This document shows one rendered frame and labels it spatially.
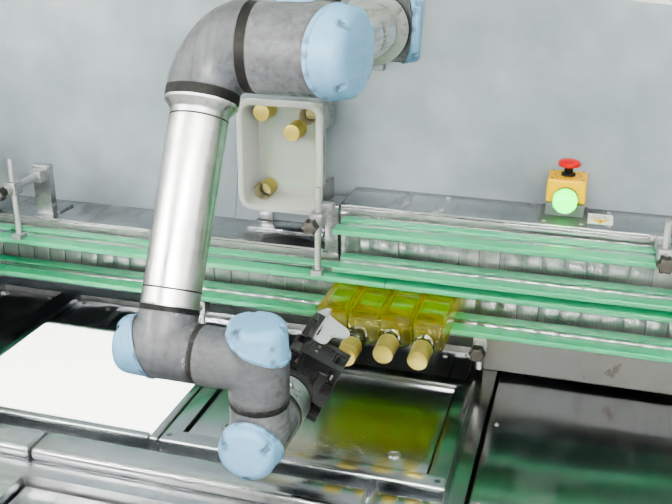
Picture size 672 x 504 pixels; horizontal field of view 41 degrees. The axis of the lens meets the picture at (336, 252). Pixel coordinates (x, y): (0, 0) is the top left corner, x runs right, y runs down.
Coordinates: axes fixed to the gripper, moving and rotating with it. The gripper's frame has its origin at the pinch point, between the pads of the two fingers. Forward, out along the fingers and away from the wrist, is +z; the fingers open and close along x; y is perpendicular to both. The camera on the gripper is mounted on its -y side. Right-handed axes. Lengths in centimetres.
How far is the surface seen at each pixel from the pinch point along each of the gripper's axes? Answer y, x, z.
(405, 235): 5.0, 8.4, 28.2
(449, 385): 24.4, -11.5, 23.0
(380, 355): 10.9, -3.8, 7.8
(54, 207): -65, -28, 39
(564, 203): 27, 24, 38
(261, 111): -31, 12, 43
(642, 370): 55, 3, 36
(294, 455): 6.2, -19.0, -6.1
